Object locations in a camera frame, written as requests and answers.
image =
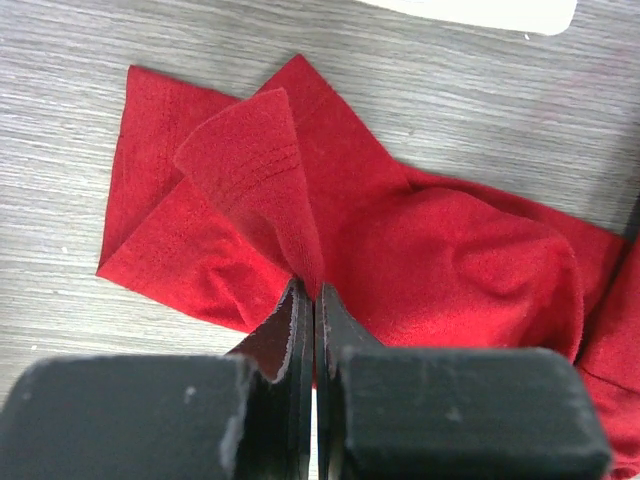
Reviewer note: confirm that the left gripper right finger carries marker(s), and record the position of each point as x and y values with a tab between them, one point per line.
440	413

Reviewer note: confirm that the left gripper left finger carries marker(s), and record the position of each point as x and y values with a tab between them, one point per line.
241	415

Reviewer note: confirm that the red t-shirt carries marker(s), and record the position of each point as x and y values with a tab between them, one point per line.
216	203

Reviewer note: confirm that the folded white t-shirt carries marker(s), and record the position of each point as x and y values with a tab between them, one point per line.
544	17

